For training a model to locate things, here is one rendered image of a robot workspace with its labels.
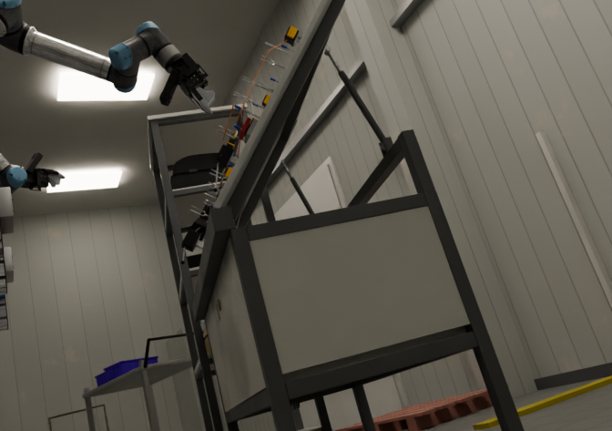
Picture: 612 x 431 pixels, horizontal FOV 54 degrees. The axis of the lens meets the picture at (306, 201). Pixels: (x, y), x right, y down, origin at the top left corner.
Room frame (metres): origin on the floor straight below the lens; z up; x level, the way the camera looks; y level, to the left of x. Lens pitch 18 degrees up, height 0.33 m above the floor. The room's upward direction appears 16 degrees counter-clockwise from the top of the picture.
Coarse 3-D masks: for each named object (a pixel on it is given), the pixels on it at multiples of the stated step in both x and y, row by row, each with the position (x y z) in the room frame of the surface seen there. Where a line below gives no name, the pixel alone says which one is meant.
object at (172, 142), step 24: (168, 120) 2.64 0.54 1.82; (192, 120) 2.69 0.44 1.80; (216, 120) 2.81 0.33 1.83; (240, 120) 2.77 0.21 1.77; (168, 144) 2.91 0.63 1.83; (192, 144) 2.99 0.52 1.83; (216, 144) 3.08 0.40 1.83; (168, 168) 3.17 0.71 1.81; (168, 192) 2.62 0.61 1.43; (192, 192) 2.65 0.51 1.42; (264, 192) 2.75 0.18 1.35; (168, 216) 2.87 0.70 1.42; (192, 216) 3.04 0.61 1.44; (168, 240) 3.14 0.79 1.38; (192, 288) 2.62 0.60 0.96; (192, 312) 2.61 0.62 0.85; (192, 336) 3.14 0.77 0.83; (192, 360) 3.13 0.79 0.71; (216, 408) 2.62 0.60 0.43
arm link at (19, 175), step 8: (0, 160) 2.05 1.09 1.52; (0, 168) 2.05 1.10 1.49; (8, 168) 2.07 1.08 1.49; (16, 168) 2.08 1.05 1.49; (0, 176) 2.07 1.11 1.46; (8, 176) 2.06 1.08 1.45; (16, 176) 2.08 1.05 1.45; (24, 176) 2.10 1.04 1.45; (0, 184) 2.10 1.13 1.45; (8, 184) 2.09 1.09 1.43; (16, 184) 2.09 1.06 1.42
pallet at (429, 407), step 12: (456, 396) 4.90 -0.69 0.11; (468, 396) 4.40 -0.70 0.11; (480, 396) 4.58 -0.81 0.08; (408, 408) 5.22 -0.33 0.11; (420, 408) 4.74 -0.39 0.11; (432, 408) 4.25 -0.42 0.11; (444, 408) 4.39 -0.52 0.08; (456, 408) 4.45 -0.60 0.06; (468, 408) 4.50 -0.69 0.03; (480, 408) 4.56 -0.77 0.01; (384, 420) 4.54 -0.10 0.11; (396, 420) 4.42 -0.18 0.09; (408, 420) 4.31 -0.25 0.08; (420, 420) 4.27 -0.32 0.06; (432, 420) 4.32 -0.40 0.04; (444, 420) 4.38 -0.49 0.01
